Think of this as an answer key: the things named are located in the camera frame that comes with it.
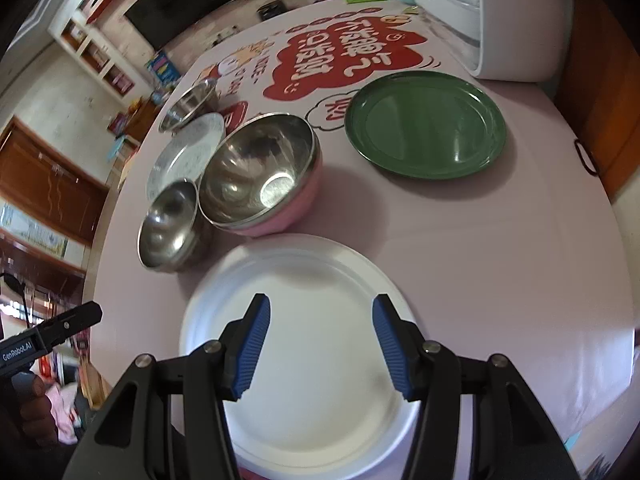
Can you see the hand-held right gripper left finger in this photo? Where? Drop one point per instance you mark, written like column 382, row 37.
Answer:
column 252, row 345

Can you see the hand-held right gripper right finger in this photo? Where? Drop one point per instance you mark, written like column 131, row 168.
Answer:
column 392, row 345

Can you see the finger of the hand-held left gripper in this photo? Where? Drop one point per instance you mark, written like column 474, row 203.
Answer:
column 70, row 322

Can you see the small steel bowl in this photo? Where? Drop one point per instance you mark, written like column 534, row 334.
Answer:
column 167, row 225

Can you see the pink steel bowl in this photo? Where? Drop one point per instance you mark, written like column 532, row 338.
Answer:
column 250, row 180

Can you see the white patterned plate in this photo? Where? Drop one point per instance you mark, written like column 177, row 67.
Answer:
column 185, row 155

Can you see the green plate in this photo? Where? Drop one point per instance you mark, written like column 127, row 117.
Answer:
column 425, row 125

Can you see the wide-rimmed steel bowl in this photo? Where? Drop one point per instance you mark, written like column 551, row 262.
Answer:
column 192, row 100

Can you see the person's left hand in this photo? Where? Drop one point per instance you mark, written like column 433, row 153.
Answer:
column 32, row 402

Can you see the brown wooden door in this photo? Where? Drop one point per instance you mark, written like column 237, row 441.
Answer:
column 45, row 185

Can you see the wooden television cabinet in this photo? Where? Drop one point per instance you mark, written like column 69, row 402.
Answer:
column 145, row 117

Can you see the blue printed box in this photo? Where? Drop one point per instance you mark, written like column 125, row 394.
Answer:
column 162, row 67

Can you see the white recessed shelf unit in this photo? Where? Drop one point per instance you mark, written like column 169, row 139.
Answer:
column 75, row 35

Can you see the red floating shelf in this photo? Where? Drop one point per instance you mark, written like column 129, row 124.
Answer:
column 107, row 2

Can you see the black television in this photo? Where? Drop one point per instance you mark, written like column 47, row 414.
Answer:
column 185, row 0

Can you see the white cosmetics storage box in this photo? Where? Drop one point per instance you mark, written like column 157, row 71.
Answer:
column 515, row 20

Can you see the wall poster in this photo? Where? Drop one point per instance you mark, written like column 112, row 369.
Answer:
column 35, row 232

